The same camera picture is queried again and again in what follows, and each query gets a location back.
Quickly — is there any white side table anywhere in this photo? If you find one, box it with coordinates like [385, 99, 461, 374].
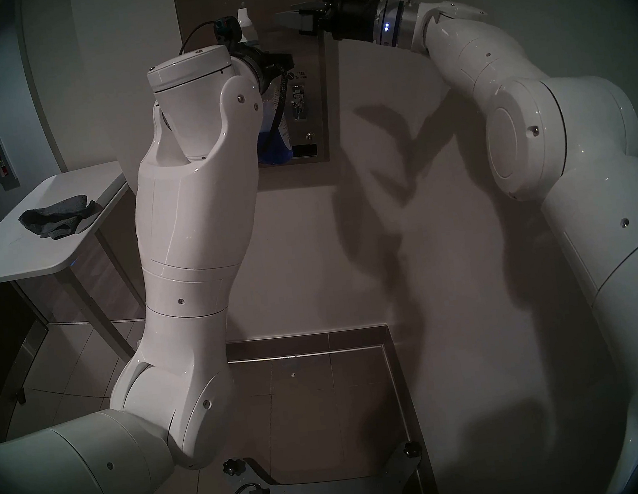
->
[0, 159, 152, 378]

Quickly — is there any clear spray cleaner bottle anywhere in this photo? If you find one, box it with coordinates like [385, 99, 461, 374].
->
[236, 0, 299, 168]

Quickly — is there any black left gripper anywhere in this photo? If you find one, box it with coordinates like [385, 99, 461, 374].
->
[239, 40, 297, 95]

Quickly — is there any chrome dispenser lever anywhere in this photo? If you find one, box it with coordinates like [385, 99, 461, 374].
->
[290, 84, 308, 121]

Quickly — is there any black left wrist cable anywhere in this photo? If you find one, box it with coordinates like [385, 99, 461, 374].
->
[175, 14, 291, 144]

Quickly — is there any stainless steel wall dispenser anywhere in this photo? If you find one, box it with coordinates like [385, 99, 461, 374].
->
[175, 0, 342, 178]

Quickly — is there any dark grey cloth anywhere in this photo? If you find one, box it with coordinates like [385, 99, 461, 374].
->
[16, 192, 106, 244]

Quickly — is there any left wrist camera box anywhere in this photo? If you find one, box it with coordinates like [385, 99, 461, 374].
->
[213, 15, 244, 45]

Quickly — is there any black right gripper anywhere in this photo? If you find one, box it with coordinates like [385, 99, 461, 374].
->
[274, 0, 382, 51]

